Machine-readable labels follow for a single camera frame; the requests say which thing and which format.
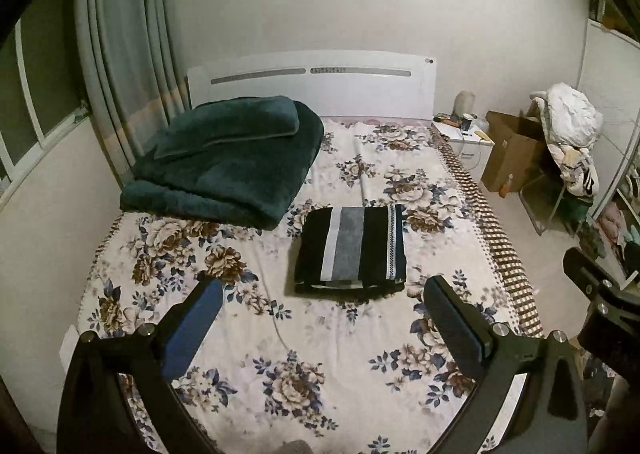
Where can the bed with floral sheet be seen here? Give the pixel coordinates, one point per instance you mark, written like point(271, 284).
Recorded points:
point(350, 359)

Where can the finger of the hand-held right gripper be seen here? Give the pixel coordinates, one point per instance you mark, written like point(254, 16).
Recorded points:
point(587, 269)

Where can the patterned clothes pile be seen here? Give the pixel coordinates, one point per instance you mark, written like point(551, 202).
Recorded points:
point(575, 168)

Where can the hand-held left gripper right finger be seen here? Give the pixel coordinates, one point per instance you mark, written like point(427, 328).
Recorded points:
point(452, 324)

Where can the white bed headboard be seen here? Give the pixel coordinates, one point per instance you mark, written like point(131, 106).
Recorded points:
point(350, 93)

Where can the white nightstand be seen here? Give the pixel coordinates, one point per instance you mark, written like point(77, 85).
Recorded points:
point(470, 153)

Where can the person's right forearm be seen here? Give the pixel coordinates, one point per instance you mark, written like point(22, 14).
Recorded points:
point(612, 424)

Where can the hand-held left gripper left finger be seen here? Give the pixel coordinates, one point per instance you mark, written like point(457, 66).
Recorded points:
point(197, 324)

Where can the brown cardboard box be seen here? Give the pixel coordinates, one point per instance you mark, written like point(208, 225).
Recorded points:
point(510, 153)

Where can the grey green curtain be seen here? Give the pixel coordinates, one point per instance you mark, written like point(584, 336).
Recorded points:
point(125, 58)

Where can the white wardrobe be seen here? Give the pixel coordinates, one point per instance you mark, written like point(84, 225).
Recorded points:
point(610, 73)

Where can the small folded green blanket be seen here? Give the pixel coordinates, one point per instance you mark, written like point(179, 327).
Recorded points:
point(225, 126)

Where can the dark cup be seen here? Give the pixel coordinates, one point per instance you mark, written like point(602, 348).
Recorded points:
point(468, 124)

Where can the dark green blanket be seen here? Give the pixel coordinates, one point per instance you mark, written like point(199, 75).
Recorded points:
point(225, 184)

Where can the metal frame chair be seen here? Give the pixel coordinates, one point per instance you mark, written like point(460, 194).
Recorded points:
point(580, 209)

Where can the dark striped garment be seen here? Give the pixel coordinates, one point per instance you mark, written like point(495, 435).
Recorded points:
point(350, 234)

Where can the white framed window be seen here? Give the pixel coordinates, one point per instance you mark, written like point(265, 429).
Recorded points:
point(30, 98)

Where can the orange bottle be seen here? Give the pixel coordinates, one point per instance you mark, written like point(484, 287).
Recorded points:
point(507, 185)

